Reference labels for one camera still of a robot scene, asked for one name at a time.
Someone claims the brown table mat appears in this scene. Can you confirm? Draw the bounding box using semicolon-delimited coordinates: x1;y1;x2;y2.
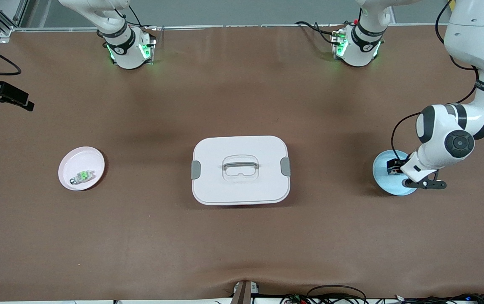
0;23;484;302

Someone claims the upright aluminium frame post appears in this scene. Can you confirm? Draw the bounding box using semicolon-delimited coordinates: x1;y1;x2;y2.
14;0;30;27

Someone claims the coloured wire bundle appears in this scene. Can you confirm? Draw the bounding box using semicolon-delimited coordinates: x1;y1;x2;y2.
280;293;310;304

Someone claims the black looped cable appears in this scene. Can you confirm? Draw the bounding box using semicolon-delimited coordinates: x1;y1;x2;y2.
307;285;367;304

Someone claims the white lidded container box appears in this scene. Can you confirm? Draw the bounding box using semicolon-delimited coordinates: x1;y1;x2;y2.
191;135;292;206

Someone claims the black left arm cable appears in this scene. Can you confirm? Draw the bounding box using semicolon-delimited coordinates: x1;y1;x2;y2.
391;0;479;163

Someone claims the black base cable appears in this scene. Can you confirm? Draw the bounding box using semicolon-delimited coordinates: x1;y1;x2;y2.
296;21;341;45
115;0;158;30

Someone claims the black left base cable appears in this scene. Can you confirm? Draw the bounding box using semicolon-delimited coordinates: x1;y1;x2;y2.
296;21;341;45

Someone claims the black right base cable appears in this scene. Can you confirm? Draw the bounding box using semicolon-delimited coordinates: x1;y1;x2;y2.
115;0;158;30

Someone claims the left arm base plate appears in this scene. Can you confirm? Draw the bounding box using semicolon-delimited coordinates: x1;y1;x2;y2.
330;29;346;56

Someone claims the pink round plate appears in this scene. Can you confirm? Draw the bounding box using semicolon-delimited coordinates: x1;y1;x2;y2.
58;146;106;191

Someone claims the metal table clamp bracket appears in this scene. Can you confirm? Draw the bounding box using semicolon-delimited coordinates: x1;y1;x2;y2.
231;280;260;304

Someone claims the silver table edge rail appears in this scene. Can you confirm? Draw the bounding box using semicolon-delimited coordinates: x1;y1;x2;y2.
0;23;447;33

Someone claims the black cable bundle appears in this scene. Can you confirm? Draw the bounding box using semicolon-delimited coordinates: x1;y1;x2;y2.
394;293;484;304

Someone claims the light blue round plate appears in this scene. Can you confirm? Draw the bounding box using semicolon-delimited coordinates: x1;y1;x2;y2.
372;149;419;196

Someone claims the green and white switch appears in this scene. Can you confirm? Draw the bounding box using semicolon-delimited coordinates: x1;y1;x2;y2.
70;170;95;185

